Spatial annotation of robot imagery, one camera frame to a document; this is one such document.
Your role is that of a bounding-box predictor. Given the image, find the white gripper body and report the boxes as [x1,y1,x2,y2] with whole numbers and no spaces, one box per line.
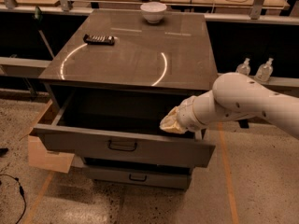
[177,96,206,133]

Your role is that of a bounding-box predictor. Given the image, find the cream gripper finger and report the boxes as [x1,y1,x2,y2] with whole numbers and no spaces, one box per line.
[160,106,186,134]

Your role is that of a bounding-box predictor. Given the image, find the grey top drawer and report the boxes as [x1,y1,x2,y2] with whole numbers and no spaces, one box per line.
[34,90,214,168]

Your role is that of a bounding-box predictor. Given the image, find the grey drawer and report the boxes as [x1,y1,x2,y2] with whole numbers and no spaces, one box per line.
[83,166,191,189]
[34,90,214,168]

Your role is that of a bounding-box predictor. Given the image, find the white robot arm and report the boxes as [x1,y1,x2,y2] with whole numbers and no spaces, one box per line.
[160,73,299,138]

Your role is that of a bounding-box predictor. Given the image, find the grey bottom drawer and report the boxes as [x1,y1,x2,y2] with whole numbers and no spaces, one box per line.
[83,166,191,189]

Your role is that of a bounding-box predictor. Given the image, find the grey drawer cabinet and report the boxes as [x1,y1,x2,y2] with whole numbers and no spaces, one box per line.
[40,10,218,177]

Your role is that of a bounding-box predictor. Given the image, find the clear sanitizer bottle left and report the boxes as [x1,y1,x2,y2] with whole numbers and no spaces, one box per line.
[235,58,250,76]

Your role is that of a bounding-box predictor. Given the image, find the clear sanitizer bottle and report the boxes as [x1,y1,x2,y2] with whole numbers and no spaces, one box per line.
[235,58,250,76]
[254,58,274,82]

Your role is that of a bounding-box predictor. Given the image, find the clear sanitizer bottle right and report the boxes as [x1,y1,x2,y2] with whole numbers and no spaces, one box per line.
[254,58,274,82]

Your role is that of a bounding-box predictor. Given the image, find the white ceramic bowl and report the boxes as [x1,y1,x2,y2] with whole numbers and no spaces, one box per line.
[140,2,167,23]

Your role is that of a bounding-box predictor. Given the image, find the black remote control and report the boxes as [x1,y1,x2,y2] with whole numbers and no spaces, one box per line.
[83,35,115,46]

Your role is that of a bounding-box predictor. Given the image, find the cardboard box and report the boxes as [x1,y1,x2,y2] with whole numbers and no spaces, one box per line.
[27,101,74,174]

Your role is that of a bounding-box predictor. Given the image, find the black floor cable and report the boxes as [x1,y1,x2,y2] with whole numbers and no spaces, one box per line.
[0,174,28,224]

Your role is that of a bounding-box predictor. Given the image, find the green handled tool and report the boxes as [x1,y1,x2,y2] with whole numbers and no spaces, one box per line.
[34,7,54,58]

